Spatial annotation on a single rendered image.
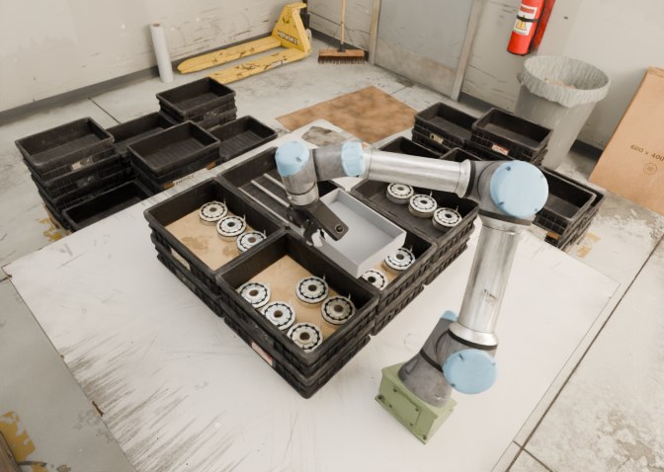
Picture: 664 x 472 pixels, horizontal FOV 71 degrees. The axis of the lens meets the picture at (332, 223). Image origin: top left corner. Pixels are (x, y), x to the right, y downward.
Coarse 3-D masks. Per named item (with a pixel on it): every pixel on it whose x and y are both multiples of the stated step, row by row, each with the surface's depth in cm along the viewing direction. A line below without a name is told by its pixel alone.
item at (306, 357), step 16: (272, 240) 150; (320, 256) 146; (224, 272) 139; (224, 288) 136; (368, 288) 137; (240, 304) 133; (368, 304) 133; (352, 320) 128; (336, 336) 124; (304, 352) 120; (320, 352) 122
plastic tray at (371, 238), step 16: (336, 192) 146; (336, 208) 145; (352, 208) 145; (368, 208) 140; (352, 224) 140; (368, 224) 141; (384, 224) 137; (352, 240) 135; (368, 240) 136; (384, 240) 136; (400, 240) 133; (336, 256) 127; (352, 256) 130; (368, 256) 131; (384, 256) 130; (352, 272) 125
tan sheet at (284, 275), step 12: (276, 264) 156; (288, 264) 156; (264, 276) 152; (276, 276) 152; (288, 276) 152; (300, 276) 152; (276, 288) 148; (288, 288) 148; (276, 300) 145; (288, 300) 145; (300, 312) 142; (312, 312) 142; (324, 324) 139; (324, 336) 136
